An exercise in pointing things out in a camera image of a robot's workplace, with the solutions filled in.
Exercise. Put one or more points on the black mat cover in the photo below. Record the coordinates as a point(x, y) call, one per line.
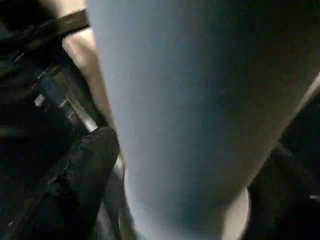
point(305, 130)

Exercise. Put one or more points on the white plastic table leg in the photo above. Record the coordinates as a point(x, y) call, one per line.
point(187, 87)

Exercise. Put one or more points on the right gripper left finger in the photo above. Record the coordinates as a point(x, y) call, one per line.
point(80, 180)

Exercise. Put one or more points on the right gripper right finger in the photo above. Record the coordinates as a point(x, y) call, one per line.
point(282, 205)

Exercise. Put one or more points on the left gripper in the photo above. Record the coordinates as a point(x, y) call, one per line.
point(55, 105)

